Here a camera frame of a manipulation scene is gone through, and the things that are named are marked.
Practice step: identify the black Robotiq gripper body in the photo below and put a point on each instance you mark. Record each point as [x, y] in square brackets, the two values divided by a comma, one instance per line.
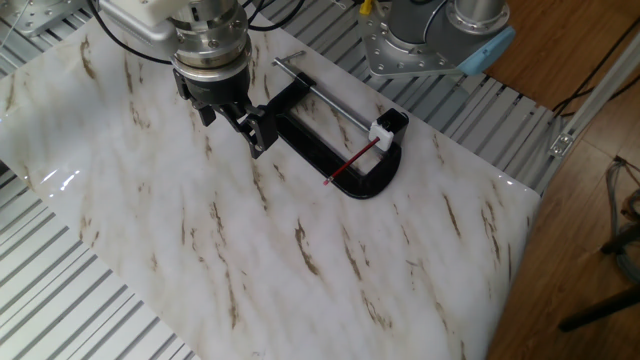
[215, 92]

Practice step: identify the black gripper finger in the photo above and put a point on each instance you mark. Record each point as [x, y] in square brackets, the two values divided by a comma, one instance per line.
[204, 114]
[262, 131]

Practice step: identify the red pencil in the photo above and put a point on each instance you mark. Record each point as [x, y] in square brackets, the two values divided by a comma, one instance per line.
[350, 163]

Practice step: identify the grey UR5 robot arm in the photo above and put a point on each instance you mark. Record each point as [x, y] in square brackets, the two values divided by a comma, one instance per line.
[210, 30]

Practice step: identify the black and white pencil sharpener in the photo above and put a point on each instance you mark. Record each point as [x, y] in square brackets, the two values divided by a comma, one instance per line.
[392, 122]

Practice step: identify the white wrist adapter box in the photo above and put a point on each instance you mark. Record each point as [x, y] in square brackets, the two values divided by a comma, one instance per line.
[145, 12]

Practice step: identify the black C-clamp with steel screw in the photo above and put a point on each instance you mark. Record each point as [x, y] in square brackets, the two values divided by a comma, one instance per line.
[370, 187]

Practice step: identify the white marble pattern sheet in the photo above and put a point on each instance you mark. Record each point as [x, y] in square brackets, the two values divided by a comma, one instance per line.
[200, 250]

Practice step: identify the yellow plastic piece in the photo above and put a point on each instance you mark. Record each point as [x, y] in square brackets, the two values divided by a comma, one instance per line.
[366, 6]

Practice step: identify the black stand legs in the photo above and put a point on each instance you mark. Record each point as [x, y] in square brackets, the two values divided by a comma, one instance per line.
[600, 310]

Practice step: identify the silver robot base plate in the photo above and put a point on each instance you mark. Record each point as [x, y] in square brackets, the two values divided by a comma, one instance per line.
[385, 50]

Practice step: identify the silver metal bracket plate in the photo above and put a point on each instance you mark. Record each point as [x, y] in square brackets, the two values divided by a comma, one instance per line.
[35, 17]

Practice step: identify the aluminium frame beam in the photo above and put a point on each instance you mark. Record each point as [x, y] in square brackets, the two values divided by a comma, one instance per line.
[595, 95]

